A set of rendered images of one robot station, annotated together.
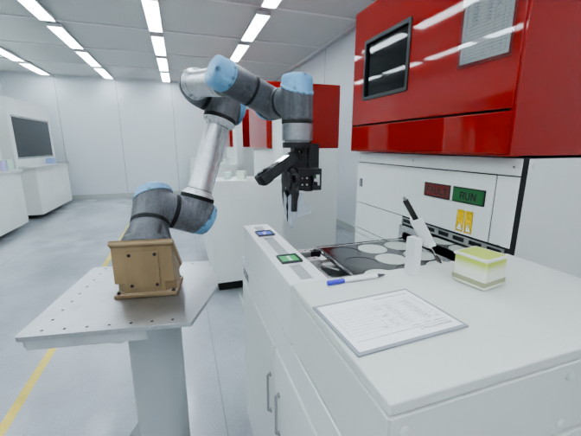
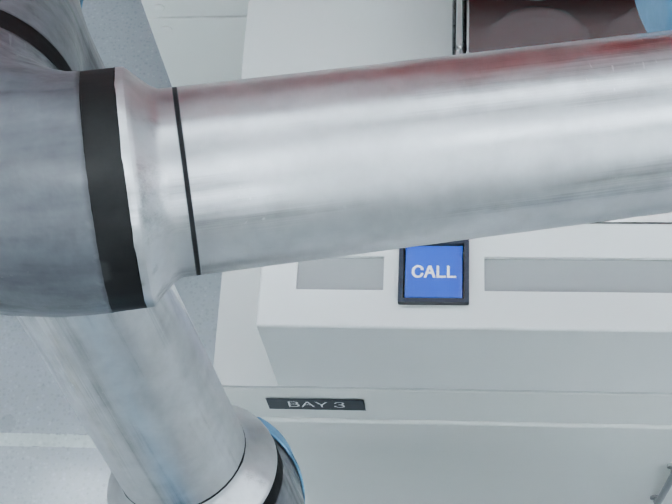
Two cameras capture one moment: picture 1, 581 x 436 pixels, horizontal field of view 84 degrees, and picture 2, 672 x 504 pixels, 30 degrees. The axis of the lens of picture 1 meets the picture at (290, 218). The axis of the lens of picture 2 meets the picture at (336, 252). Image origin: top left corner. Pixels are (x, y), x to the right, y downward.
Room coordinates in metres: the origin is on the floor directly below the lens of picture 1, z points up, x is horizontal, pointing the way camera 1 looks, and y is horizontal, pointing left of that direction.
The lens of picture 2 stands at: (0.89, 0.48, 1.87)
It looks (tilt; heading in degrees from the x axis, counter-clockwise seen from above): 64 degrees down; 301
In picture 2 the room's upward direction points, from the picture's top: 11 degrees counter-clockwise
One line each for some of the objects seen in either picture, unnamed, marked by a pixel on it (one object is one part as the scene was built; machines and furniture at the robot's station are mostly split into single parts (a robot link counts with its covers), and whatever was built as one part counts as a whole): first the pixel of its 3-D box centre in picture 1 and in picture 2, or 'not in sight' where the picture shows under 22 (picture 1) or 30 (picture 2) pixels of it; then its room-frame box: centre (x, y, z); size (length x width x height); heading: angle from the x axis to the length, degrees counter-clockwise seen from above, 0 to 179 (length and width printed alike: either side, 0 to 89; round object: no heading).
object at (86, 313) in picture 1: (144, 308); not in sight; (0.91, 0.46, 0.75); 0.45 x 0.44 x 0.13; 100
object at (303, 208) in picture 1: (300, 210); not in sight; (0.79, -0.02, 1.09); 0.06 x 0.03 x 0.09; 109
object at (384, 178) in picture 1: (412, 206); not in sight; (1.22, -0.47, 1.02); 0.82 x 0.03 x 0.40; 19
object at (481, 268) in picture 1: (479, 267); not in sight; (0.64, -0.40, 1.00); 0.07 x 0.07 x 0.07; 28
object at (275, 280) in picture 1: (276, 267); (595, 310); (0.91, 0.04, 0.89); 0.55 x 0.09 x 0.14; 19
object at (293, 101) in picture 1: (296, 99); not in sight; (0.80, -0.01, 1.36); 0.09 x 0.08 x 0.11; 34
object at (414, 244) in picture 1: (419, 244); not in sight; (0.70, -0.30, 1.03); 0.06 x 0.04 x 0.13; 109
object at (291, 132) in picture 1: (296, 133); not in sight; (0.80, -0.02, 1.28); 0.08 x 0.08 x 0.05
